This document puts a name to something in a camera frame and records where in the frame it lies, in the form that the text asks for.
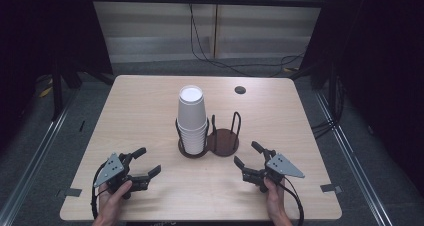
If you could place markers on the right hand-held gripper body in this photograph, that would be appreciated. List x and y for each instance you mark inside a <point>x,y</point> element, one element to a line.
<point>283,167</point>

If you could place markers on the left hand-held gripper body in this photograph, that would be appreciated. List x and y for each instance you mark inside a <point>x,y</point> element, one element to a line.
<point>111,172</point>

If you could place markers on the person's left hand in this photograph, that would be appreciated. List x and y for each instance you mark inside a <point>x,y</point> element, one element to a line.
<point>111,201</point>

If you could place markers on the person's right hand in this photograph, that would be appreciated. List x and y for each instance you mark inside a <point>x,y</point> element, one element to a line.
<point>275,199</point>

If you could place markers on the small black tape strip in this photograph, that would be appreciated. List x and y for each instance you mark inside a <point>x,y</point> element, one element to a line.
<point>81,126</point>

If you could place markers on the black round table grommet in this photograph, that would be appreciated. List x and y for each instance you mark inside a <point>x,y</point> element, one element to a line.
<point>240,89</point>

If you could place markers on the black metal stand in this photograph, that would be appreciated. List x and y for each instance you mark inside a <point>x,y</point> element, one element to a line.
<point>57,92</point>
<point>332,96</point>

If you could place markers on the yellow tape strip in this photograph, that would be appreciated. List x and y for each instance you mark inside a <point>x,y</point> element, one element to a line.
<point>45,92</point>

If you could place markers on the black curtain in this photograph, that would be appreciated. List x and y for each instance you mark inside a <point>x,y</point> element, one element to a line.
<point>33,36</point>
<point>383,52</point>

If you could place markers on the black horizontal bar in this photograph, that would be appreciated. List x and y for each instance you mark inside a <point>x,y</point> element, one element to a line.
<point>206,0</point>

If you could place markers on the aluminium floor rail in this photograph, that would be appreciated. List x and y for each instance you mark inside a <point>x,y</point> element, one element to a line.
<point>34,167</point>
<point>356,169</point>

